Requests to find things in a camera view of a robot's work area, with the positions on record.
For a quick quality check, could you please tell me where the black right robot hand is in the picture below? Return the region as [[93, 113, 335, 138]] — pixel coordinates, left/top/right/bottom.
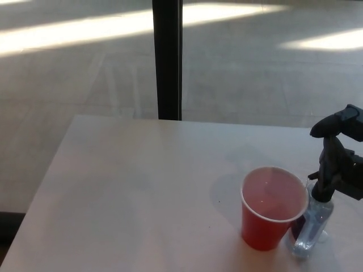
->
[[309, 104, 363, 201]]

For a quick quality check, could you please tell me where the clear pump soap bottle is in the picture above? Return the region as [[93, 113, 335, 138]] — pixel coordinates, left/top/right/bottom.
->
[[285, 171, 333, 258]]

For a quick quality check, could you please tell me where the red plastic cup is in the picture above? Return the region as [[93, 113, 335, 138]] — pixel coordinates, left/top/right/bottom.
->
[[240, 166, 310, 252]]

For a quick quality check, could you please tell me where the black window frame post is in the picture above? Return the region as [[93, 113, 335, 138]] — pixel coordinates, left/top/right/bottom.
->
[[151, 0, 183, 122]]

